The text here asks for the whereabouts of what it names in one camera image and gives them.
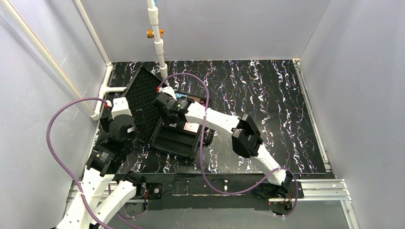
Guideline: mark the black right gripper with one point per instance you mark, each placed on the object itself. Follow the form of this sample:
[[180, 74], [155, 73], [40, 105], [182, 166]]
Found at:
[[161, 103]]

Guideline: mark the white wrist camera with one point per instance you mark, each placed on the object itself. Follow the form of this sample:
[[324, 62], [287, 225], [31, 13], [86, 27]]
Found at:
[[120, 107], [169, 91]]

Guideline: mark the aluminium rail frame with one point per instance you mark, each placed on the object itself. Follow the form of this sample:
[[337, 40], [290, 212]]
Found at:
[[282, 205]]

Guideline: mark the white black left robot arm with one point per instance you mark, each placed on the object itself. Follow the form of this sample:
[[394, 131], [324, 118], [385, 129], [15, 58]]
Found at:
[[87, 210]]

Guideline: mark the black poker set case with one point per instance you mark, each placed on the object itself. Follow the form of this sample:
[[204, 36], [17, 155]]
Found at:
[[173, 139]]

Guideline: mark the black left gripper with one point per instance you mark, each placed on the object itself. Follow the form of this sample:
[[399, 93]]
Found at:
[[139, 117]]

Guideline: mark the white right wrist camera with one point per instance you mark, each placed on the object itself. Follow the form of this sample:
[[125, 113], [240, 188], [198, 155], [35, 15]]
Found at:
[[169, 91]]

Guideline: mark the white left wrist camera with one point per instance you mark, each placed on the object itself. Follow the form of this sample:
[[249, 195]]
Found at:
[[120, 107]]

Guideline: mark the white pvc pipe pole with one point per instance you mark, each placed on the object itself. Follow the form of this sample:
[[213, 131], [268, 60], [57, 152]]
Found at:
[[158, 41]]

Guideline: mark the red playing card box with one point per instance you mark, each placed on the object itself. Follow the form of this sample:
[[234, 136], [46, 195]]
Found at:
[[191, 127]]

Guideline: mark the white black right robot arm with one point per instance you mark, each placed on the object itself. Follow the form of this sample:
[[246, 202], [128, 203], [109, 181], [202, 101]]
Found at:
[[245, 137]]

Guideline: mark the white pipe frame left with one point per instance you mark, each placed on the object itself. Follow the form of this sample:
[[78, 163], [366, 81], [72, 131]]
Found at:
[[61, 33]]

